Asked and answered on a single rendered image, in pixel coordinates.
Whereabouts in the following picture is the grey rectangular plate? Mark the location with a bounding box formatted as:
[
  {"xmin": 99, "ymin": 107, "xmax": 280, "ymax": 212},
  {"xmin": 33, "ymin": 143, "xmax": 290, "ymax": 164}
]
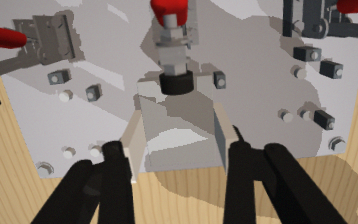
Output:
[{"xmin": 137, "ymin": 72, "xmax": 216, "ymax": 166}]

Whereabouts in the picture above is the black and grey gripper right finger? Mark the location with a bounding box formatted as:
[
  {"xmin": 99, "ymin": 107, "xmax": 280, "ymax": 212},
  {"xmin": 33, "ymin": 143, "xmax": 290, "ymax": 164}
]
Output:
[{"xmin": 213, "ymin": 102, "xmax": 348, "ymax": 224}]

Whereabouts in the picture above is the grey metal fixture plate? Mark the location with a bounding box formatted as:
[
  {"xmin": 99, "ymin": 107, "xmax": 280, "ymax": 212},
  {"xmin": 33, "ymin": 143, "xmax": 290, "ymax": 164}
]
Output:
[{"xmin": 0, "ymin": 0, "xmax": 358, "ymax": 178}]

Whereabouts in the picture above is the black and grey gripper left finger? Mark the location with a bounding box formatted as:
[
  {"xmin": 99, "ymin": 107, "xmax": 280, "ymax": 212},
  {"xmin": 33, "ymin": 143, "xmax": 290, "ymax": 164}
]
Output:
[{"xmin": 30, "ymin": 110, "xmax": 147, "ymax": 224}]

